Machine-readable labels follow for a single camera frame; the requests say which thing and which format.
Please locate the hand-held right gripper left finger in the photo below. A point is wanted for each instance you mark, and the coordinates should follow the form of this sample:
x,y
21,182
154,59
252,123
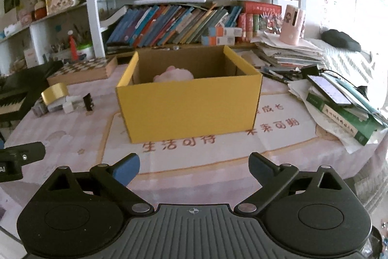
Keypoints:
x,y
128,168

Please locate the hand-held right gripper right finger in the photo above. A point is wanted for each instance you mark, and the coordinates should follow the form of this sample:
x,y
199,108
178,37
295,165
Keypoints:
x,y
257,168

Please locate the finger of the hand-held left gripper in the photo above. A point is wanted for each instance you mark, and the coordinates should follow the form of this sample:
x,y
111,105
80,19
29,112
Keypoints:
x,y
30,151

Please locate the yellow cardboard box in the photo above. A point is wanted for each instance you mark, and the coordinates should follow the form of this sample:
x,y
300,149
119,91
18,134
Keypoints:
x,y
188,107

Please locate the printed desk mat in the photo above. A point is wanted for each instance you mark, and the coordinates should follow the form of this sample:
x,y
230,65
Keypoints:
x,y
272,137

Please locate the small grey item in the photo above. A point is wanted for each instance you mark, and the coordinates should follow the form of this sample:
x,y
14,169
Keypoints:
x,y
40,110

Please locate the small white block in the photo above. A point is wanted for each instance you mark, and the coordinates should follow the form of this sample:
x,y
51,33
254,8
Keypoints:
x,y
68,107

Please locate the black electronic keyboard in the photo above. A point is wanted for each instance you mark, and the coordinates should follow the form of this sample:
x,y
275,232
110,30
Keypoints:
x,y
18,89

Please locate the gold tape roll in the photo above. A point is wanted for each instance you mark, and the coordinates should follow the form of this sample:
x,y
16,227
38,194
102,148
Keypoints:
x,y
53,92

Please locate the black binder clip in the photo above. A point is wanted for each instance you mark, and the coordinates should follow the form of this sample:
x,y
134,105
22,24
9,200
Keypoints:
x,y
88,102

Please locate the loose white papers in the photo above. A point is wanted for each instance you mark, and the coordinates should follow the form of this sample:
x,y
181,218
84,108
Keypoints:
x,y
321,122

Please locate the thick green book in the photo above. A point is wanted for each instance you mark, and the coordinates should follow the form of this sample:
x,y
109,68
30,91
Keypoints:
x,y
342,122

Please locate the wooden chessboard box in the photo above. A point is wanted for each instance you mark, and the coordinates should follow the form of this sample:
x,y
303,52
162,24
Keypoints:
x,y
85,71

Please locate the pink plush toy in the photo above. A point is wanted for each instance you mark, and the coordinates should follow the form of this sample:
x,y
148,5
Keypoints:
x,y
174,74

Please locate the black smartphone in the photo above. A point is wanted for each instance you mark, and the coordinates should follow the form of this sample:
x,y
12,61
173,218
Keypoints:
x,y
330,90

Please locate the black charger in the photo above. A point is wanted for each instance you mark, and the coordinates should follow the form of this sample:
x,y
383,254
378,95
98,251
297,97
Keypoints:
x,y
310,71

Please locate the red bottle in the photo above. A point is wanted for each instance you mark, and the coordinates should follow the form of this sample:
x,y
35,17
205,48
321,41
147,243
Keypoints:
x,y
73,48

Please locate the white jar green label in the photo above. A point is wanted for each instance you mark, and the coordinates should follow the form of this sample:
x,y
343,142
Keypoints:
x,y
85,52

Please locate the stack of papers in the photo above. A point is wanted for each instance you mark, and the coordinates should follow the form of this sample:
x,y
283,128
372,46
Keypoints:
x,y
288,52

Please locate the teal folder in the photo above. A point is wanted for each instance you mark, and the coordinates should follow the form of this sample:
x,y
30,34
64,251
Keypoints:
x,y
363,101

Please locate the orange white small box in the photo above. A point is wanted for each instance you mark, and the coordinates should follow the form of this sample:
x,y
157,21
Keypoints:
x,y
225,31
218,40

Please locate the red books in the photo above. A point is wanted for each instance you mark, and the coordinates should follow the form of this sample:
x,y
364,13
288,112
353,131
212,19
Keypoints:
x,y
250,22

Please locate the pink cylinder container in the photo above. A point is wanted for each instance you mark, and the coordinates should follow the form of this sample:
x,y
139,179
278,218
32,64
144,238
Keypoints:
x,y
291,25

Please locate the long row of leaning books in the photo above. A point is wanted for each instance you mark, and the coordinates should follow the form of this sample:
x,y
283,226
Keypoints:
x,y
163,25

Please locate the black cap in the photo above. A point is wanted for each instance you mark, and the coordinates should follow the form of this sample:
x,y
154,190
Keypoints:
x,y
341,40

